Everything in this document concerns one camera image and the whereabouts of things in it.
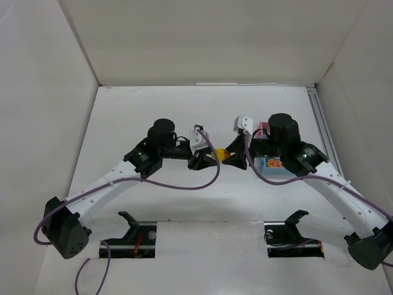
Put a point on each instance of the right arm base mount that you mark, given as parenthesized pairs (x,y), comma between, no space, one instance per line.
(284,240)

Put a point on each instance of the pink container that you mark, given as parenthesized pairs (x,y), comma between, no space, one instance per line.
(263,130)

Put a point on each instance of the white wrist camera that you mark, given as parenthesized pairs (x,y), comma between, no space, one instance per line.
(198,138)
(244,124)

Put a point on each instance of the orange flower print lego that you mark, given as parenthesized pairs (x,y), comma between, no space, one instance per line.
(274,163)

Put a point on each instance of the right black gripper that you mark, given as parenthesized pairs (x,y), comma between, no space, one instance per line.
(243,150)

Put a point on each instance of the light blue container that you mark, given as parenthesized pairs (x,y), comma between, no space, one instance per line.
(272,168)

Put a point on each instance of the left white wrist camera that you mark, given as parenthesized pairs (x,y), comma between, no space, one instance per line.
(198,138)

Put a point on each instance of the yellow curved lego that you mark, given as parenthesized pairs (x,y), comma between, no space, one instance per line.
(222,154)

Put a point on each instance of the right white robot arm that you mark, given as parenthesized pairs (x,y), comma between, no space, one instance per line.
(363,229)

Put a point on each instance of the aluminium rail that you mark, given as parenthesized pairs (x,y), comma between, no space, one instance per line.
(323,128)

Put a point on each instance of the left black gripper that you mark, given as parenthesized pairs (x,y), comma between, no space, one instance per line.
(193,161)

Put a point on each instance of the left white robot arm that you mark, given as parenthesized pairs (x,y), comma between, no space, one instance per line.
(70,224)

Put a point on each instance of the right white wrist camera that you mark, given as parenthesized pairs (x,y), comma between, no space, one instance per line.
(244,124)

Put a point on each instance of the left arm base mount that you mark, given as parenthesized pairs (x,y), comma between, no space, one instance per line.
(137,243)

